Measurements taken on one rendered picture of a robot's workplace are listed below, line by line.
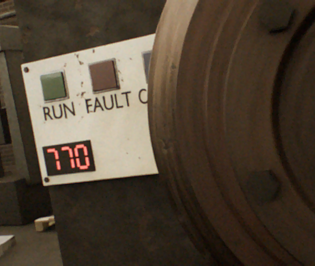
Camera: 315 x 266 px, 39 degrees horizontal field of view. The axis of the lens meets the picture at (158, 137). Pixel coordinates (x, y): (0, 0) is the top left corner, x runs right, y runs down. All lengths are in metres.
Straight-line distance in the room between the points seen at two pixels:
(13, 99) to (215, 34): 5.36
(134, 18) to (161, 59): 0.19
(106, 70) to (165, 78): 0.18
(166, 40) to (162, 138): 0.10
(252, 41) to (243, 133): 0.07
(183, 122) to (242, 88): 0.10
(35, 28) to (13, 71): 5.09
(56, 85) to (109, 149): 0.12
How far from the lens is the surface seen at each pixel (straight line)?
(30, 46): 0.71
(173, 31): 0.44
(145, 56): 0.59
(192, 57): 0.42
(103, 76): 0.61
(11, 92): 5.73
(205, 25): 0.42
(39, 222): 5.23
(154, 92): 0.45
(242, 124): 0.34
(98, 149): 0.63
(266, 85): 0.34
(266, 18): 0.33
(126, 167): 0.62
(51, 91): 0.66
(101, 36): 0.65
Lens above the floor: 1.15
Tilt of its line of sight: 4 degrees down
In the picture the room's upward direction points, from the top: 10 degrees counter-clockwise
